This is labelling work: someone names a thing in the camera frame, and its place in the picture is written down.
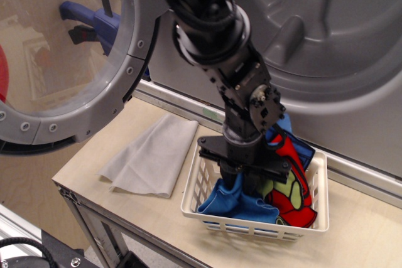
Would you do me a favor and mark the grey washing machine body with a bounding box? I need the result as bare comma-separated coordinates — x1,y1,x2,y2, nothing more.
134,0,402,184

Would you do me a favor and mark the grey cloth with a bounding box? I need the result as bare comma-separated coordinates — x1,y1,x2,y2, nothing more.
98,114,198,198

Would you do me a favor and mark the blue clamp handle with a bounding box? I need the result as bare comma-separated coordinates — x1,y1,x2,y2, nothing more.
59,1,120,56

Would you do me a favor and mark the white plastic basket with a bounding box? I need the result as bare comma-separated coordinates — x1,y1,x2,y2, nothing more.
181,146,329,242

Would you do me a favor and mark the red green patterned cloth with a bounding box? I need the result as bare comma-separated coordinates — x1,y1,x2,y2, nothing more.
256,133,317,228

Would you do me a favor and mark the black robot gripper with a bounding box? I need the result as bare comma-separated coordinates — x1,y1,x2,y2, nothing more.
197,128,291,196

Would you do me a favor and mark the black cable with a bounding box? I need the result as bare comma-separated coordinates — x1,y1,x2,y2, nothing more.
0,237,57,268

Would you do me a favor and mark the aluminium table frame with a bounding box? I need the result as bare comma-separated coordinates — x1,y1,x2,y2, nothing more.
55,182,208,267

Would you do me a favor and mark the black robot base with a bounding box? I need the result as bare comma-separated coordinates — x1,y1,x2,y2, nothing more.
1,230,97,267

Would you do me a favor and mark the red round object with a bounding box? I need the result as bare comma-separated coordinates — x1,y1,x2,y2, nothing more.
0,46,9,103

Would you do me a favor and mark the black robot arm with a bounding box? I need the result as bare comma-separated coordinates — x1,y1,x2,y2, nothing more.
166,0,291,192

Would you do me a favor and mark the round washing machine door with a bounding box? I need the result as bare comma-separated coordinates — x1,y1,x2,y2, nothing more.
1,0,167,156

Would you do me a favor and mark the blue cloth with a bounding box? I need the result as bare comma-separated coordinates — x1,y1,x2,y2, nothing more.
197,112,316,227

